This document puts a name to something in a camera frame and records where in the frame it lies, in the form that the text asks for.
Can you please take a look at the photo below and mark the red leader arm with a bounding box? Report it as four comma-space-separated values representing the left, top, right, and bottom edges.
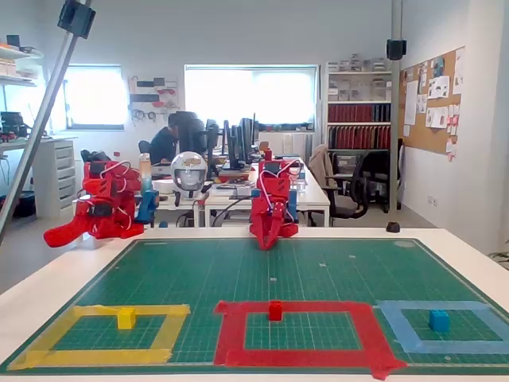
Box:
42, 158, 145, 250

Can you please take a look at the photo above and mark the red tape rectangle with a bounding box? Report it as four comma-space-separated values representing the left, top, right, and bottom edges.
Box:
213, 300, 409, 381

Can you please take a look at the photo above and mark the yellow toy brick cube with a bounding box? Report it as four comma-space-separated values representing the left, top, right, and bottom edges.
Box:
117, 307, 137, 330

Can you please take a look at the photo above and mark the blue toy brick cube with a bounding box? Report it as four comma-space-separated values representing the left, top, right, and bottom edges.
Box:
428, 309, 450, 333

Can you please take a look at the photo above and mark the yellow tape rectangle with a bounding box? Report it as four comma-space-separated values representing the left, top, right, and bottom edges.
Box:
6, 304, 191, 372

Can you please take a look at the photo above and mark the blue tape rectangle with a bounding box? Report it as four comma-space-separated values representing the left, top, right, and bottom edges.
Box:
373, 300, 509, 355

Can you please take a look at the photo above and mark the white office desk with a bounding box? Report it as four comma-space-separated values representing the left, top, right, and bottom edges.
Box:
158, 157, 332, 228

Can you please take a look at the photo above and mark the green cutting mat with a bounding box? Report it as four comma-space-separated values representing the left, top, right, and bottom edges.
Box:
0, 237, 509, 377

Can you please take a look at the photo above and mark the office chair with jacket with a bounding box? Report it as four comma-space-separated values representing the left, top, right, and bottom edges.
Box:
309, 145, 371, 223

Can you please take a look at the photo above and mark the black computer monitor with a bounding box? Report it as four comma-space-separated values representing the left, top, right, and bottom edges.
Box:
238, 113, 259, 166
222, 119, 241, 170

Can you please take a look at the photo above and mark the white helmet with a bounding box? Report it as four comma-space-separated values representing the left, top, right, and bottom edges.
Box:
170, 151, 207, 200

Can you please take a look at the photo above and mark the black high-back chair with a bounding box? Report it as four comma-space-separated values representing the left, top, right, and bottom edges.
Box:
174, 111, 208, 160

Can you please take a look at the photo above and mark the black office chair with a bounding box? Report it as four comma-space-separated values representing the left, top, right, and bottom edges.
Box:
359, 153, 393, 212

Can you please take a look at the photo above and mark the wide bright window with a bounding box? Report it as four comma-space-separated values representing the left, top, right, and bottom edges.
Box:
185, 64, 319, 131

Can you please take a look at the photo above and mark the seated person in dark clothes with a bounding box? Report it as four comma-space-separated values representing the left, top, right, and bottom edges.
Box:
150, 113, 182, 166

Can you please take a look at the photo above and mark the orange and blue bottle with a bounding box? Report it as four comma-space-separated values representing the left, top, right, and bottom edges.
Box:
138, 153, 153, 192

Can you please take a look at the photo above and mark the white shelf with binders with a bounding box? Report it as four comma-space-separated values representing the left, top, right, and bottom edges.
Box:
324, 60, 394, 152

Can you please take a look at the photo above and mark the cork pin board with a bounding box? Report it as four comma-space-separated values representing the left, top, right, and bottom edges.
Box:
398, 46, 466, 157

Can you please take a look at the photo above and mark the small bright window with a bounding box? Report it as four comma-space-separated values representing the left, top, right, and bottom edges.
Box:
63, 64, 125, 131

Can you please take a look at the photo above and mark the white drawer cabinet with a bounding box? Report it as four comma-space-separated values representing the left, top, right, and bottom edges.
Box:
33, 137, 77, 218

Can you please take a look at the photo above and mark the black pole clamp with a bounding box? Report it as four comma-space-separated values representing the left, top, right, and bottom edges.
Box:
386, 38, 408, 61
57, 0, 97, 40

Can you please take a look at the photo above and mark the green plant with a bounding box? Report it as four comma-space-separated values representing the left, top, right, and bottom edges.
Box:
488, 250, 509, 272

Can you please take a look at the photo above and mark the black machine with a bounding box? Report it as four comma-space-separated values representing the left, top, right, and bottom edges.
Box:
0, 111, 29, 140

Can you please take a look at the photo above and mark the white robot arm cable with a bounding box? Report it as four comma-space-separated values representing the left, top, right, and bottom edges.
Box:
260, 158, 300, 224

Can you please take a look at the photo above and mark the wall tool rack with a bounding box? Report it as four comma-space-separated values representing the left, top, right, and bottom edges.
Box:
129, 75, 180, 124

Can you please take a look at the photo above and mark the aluminium frame pole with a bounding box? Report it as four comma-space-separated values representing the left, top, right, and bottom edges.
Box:
0, 0, 93, 244
390, 0, 403, 226

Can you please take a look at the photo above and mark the white wall shelf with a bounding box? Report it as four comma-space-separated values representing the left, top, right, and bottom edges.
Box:
0, 33, 45, 88

